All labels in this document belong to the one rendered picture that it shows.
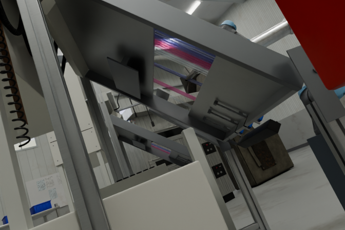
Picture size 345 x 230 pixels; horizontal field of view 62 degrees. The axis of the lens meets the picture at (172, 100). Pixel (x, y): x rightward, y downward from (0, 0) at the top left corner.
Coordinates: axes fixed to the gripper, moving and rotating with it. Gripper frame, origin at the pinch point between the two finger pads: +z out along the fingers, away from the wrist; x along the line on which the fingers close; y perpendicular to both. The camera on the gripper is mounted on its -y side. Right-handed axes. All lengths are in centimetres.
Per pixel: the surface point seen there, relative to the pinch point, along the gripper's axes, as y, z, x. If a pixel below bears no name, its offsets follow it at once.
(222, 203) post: -49, 28, -34
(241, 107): -24.0, 7.1, 26.9
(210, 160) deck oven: -62, -58, -373
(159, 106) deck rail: 3.3, 16.0, -8.0
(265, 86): -24, 7, 47
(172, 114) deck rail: -3.8, 15.1, -8.0
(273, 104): -29, 10, 47
